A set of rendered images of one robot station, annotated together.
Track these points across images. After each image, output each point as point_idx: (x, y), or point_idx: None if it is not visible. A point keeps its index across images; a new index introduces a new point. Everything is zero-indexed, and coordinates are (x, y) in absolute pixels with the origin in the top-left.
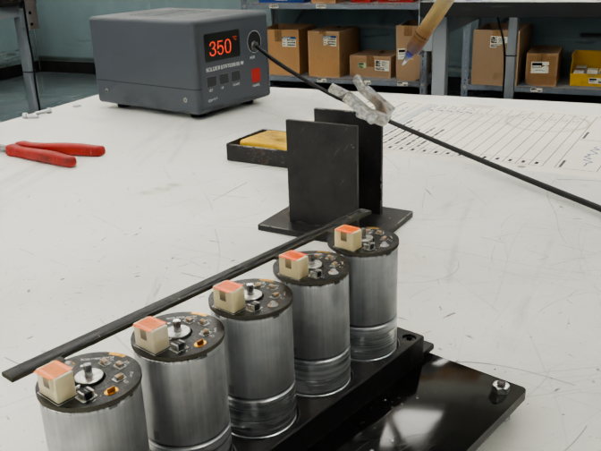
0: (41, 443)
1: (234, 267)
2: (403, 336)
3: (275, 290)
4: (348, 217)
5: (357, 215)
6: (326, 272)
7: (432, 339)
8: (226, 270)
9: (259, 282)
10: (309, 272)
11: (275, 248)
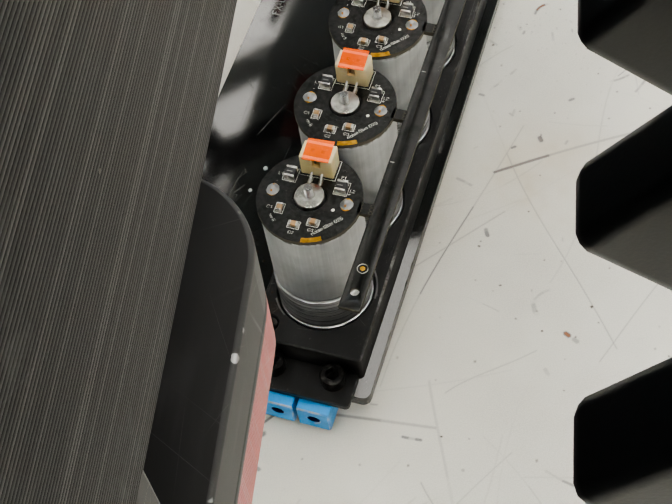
0: (648, 105)
1: (438, 68)
2: (278, 325)
3: (357, 38)
4: (363, 263)
5: (353, 278)
6: (317, 94)
7: (275, 493)
8: (442, 57)
9: (385, 47)
10: (338, 88)
11: (417, 131)
